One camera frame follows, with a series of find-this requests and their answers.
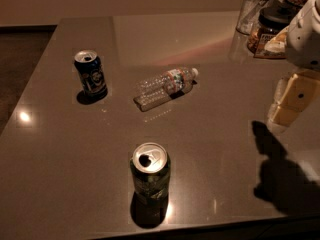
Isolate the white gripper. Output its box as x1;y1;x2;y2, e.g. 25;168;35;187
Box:
267;0;320;134

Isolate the green soda can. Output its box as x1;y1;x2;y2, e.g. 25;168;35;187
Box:
130;142;171;204

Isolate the blue soda can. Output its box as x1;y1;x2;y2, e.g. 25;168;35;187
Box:
74;50;107;99

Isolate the clear plastic cup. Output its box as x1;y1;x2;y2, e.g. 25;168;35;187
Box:
236;0;273;35

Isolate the clear plastic water bottle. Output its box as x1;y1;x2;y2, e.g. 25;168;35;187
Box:
133;67;199;112

